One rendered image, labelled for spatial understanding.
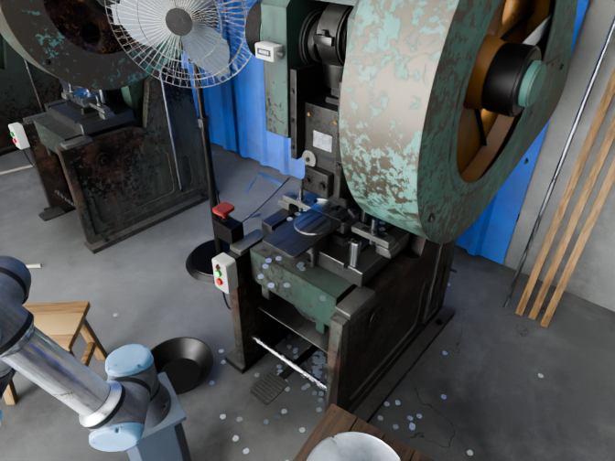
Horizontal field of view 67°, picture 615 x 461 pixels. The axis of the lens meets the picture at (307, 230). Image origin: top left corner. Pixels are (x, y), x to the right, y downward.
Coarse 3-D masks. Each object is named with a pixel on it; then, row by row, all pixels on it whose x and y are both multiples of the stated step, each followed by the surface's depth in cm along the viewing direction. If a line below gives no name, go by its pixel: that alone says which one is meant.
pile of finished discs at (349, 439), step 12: (348, 432) 135; (324, 444) 132; (336, 444) 134; (348, 444) 132; (360, 444) 132; (372, 444) 133; (384, 444) 132; (312, 456) 129; (324, 456) 129; (336, 456) 129; (348, 456) 129; (360, 456) 129; (372, 456) 129; (384, 456) 129; (396, 456) 129
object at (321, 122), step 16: (320, 96) 142; (320, 112) 135; (336, 112) 132; (320, 128) 138; (336, 128) 134; (320, 144) 141; (304, 160) 147; (320, 160) 144; (304, 176) 147; (320, 176) 143; (336, 176) 143; (320, 192) 146; (336, 192) 146
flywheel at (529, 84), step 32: (512, 0) 112; (544, 0) 117; (544, 32) 120; (480, 64) 101; (512, 64) 98; (544, 64) 100; (480, 96) 105; (512, 96) 100; (512, 128) 135; (480, 160) 131
